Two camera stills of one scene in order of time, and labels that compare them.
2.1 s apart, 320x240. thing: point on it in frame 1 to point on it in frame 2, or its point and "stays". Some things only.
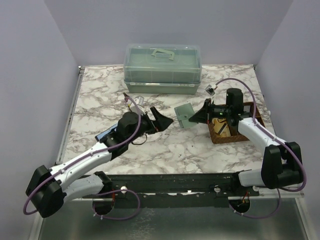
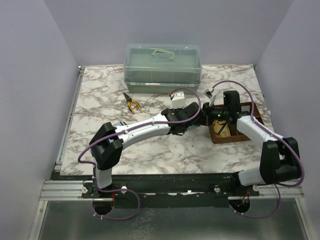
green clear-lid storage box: [162, 69] stays
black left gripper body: [154, 123] to [194, 110]
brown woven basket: [216, 139] stays
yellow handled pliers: [126, 99] stays
